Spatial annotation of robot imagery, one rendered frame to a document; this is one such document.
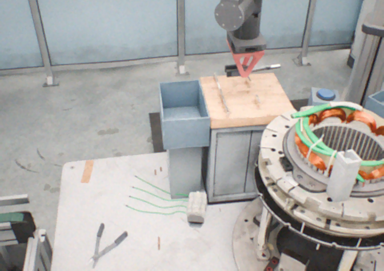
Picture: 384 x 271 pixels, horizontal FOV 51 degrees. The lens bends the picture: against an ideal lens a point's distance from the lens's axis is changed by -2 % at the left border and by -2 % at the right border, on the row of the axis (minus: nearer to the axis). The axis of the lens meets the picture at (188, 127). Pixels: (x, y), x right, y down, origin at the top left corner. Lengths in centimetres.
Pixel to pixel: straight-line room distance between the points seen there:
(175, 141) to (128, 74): 231
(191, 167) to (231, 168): 10
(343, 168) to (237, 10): 32
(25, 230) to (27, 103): 195
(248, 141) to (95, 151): 164
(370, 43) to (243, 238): 62
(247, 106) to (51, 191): 156
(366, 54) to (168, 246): 74
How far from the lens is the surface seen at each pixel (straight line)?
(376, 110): 108
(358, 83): 127
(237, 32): 85
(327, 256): 106
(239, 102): 98
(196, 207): 105
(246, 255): 99
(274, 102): 99
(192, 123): 92
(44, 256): 129
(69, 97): 304
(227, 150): 99
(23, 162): 256
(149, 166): 122
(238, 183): 108
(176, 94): 107
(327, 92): 110
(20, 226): 120
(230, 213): 109
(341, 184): 70
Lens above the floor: 161
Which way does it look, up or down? 38 degrees down
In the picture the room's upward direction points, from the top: straight up
